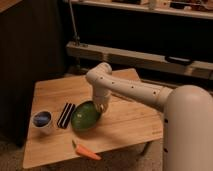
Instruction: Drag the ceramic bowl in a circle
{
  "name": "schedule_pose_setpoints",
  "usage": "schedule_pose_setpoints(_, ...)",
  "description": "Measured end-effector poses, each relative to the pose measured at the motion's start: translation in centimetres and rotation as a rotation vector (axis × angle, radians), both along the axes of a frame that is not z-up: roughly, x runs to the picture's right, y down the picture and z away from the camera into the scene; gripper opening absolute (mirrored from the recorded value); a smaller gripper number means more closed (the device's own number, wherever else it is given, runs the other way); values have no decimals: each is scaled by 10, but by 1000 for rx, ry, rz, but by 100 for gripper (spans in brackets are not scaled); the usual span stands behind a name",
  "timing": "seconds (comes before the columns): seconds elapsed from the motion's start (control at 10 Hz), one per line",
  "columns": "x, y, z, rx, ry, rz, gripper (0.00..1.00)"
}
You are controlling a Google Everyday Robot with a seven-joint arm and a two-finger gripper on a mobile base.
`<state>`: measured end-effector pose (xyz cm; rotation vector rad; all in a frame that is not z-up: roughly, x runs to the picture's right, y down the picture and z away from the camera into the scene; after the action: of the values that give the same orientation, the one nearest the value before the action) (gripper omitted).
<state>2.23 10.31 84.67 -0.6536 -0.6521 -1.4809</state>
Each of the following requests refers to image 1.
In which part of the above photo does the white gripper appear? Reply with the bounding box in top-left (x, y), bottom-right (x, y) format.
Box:
top-left (92, 87), bottom-right (111, 113)

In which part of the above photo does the green ceramic bowl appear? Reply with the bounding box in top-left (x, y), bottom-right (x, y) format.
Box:
top-left (71, 101), bottom-right (101, 131)

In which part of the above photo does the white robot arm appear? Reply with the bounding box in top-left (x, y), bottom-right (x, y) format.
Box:
top-left (86, 62), bottom-right (213, 171)

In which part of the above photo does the wooden folding table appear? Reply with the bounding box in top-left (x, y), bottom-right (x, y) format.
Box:
top-left (23, 76), bottom-right (162, 169)

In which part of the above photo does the black and white striped block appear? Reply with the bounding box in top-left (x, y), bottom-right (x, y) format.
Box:
top-left (57, 103), bottom-right (75, 129)

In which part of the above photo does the orange toy carrot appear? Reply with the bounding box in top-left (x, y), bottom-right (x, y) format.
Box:
top-left (72, 141), bottom-right (101, 160)

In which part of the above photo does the metal stand pole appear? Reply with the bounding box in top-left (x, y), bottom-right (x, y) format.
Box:
top-left (68, 0), bottom-right (80, 46)

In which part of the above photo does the white cup with blue inside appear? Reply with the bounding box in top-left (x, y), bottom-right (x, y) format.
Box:
top-left (31, 111), bottom-right (53, 135)

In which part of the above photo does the dark cabinet on left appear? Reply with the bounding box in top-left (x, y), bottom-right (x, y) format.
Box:
top-left (0, 0), bottom-right (65, 146)

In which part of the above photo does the long white lower shelf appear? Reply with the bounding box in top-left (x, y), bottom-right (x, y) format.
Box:
top-left (66, 41), bottom-right (213, 80)

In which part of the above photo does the upper white shelf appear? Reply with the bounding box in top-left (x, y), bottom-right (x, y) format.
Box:
top-left (63, 0), bottom-right (213, 20)

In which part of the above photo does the black handle on shelf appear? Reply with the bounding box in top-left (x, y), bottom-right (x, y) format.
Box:
top-left (164, 56), bottom-right (194, 66)

